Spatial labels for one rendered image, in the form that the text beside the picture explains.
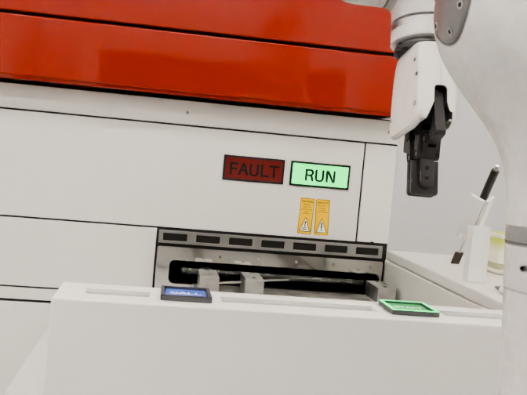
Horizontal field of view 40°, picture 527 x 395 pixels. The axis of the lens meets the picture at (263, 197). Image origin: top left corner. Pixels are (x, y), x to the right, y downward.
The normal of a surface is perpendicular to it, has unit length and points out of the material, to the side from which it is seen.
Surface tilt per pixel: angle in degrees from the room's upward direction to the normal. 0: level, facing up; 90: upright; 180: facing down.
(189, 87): 90
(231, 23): 90
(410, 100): 88
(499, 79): 131
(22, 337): 90
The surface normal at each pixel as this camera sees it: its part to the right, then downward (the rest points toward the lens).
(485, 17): -0.67, 0.17
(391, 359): 0.14, 0.07
